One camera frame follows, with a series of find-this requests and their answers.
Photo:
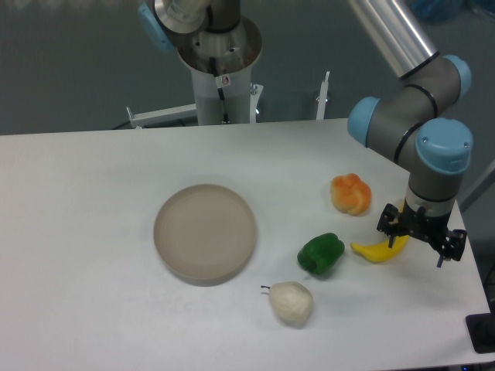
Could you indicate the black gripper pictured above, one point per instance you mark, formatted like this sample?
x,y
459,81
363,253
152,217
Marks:
x,y
449,244

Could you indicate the yellow toy banana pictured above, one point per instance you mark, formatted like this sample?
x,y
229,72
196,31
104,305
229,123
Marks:
x,y
381,252

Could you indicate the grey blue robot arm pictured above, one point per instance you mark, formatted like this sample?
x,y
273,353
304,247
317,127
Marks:
x,y
408,129

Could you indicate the orange toy bread roll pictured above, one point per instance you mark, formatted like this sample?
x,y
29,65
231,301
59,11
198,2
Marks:
x,y
350,194

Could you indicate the green toy bell pepper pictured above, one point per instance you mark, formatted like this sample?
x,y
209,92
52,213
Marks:
x,y
320,253

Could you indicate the black device at edge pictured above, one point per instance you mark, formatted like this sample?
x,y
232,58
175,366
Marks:
x,y
481,332

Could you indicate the white toy pear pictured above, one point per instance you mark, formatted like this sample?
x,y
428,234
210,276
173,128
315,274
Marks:
x,y
291,302

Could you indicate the beige round plate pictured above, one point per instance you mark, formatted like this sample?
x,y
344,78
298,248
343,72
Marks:
x,y
205,234

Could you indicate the blue plastic bag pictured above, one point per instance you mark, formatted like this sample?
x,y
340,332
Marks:
x,y
435,11

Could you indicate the white upright frame post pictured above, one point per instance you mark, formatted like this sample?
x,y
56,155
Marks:
x,y
322,99

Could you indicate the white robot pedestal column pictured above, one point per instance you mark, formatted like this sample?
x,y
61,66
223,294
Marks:
x,y
220,65

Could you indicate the white metal frame bracket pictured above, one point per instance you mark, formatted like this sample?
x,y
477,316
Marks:
x,y
161,118

